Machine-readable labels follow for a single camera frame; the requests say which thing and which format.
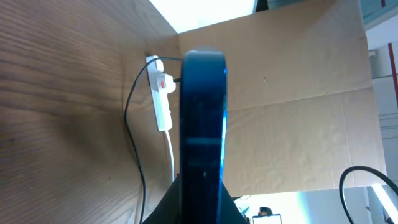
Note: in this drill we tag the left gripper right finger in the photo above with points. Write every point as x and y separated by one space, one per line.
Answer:
228 211

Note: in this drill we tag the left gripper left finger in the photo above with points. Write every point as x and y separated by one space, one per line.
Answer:
168 209

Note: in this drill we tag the blue screen Galaxy smartphone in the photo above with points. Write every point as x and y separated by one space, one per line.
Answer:
203 117

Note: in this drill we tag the white charger adapter plug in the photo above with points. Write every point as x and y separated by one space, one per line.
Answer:
166 84

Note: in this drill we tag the person in background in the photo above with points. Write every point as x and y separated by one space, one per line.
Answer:
264 211

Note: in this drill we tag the white laptop screen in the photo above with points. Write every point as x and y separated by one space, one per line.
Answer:
267 219

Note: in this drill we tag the white power strip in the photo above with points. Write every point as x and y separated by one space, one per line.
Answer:
160 101

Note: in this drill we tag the brown cardboard board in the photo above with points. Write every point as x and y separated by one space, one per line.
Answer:
301 105

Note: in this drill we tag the red vertical pipe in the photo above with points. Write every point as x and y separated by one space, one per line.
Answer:
393 70

